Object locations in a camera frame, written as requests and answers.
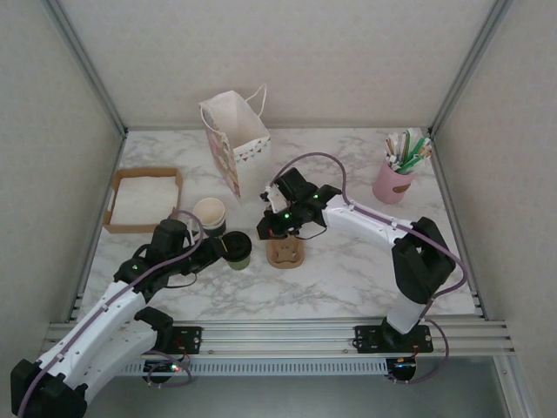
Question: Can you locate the black plastic cup lid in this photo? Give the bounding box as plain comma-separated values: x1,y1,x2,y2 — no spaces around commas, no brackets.
222,230,253,262

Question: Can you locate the green paper coffee cup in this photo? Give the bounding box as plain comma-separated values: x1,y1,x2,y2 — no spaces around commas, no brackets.
225,250,253,271

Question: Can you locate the stack of paper cups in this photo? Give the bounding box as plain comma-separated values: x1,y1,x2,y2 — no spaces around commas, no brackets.
192,198,228,239

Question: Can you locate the brown pulp cup carrier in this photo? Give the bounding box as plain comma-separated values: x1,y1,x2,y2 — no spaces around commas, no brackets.
265,233,305,269

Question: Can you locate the patterned white paper bag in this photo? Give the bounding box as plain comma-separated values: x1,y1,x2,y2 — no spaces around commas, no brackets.
198,84,271,201

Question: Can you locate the brown cardboard napkin box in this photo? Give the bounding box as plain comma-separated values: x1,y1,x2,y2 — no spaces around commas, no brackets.
103,167,184,235

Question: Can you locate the white napkin stack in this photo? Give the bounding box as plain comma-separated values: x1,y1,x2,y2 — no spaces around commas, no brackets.
111,175,179,226

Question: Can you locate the pink straw holder cup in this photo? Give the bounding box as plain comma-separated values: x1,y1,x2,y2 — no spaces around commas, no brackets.
372,156,419,205

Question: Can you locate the small black circuit board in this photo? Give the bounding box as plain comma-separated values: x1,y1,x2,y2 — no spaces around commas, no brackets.
389,355,421,384
142,359,192,388

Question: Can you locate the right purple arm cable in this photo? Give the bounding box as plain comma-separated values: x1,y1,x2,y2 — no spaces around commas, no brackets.
269,151,469,387

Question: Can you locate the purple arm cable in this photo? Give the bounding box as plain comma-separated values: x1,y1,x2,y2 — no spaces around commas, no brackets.
269,151,469,387
16,210,205,415

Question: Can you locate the thin black cable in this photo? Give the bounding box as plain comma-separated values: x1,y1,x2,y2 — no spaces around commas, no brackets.
299,220,328,240

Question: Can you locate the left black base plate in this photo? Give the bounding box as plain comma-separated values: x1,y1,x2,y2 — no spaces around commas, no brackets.
121,325,205,356

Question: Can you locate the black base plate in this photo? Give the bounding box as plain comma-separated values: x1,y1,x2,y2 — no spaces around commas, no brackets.
354,324,435,354
121,325,205,356

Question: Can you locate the aluminium mounting rail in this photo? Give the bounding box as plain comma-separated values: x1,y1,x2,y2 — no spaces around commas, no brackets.
41,320,517,361

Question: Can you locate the aluminium side rail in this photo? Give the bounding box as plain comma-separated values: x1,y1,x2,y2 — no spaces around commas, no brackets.
428,128,488,321
68,130,128,323

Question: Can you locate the grey slotted cable duct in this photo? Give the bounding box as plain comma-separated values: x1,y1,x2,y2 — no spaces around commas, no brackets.
56,359,389,376

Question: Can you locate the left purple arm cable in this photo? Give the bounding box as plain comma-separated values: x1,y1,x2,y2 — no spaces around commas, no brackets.
16,210,205,415

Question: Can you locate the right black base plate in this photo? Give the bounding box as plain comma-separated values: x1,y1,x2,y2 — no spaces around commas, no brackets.
354,324,435,354

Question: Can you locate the aluminium upright frame post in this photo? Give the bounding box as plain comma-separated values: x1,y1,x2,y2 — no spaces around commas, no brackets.
45,0,130,137
428,0,515,137

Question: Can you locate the aluminium frame leg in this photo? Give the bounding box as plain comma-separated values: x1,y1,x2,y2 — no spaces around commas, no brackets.
500,354,540,418

